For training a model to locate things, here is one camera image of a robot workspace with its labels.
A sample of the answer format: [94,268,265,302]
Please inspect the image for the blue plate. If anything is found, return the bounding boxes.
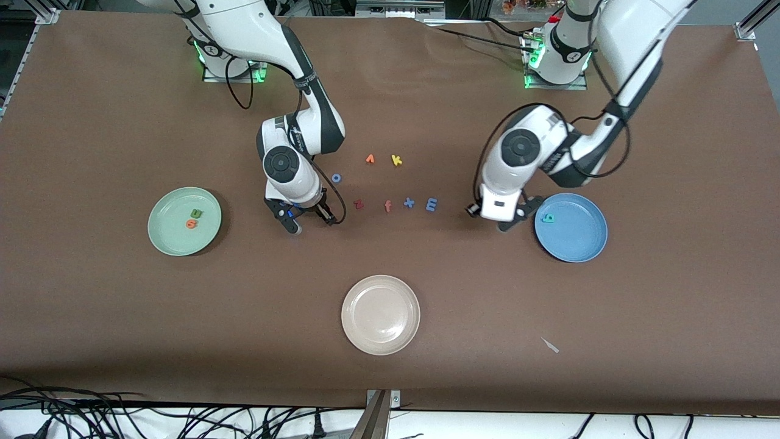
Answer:
[534,193,609,263]

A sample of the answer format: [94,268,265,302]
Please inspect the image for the beige plate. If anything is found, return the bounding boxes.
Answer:
[341,274,422,356]

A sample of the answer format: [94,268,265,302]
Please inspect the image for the brown table mat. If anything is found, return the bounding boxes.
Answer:
[0,11,780,415]

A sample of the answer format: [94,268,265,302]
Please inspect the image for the green plate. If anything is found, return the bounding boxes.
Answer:
[147,187,223,257]

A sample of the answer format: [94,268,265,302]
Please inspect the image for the colourful small items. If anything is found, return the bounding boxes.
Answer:
[501,0,552,14]

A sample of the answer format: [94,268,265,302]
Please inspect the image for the grey metal box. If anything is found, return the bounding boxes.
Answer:
[355,0,447,19]

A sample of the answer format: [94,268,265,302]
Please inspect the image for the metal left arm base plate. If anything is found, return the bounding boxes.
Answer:
[523,30,589,91]

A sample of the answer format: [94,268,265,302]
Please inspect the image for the black base cable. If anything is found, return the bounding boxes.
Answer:
[420,17,543,55]

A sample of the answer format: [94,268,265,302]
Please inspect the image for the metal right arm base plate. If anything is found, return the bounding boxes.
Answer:
[203,58,269,83]

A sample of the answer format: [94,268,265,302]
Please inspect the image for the aluminium frame strut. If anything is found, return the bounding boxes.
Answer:
[350,389,403,439]

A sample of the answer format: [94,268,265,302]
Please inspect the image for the tangled black cable bundle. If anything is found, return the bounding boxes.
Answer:
[0,375,366,439]

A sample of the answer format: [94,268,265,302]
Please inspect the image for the aluminium side rail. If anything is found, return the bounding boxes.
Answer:
[0,23,34,120]

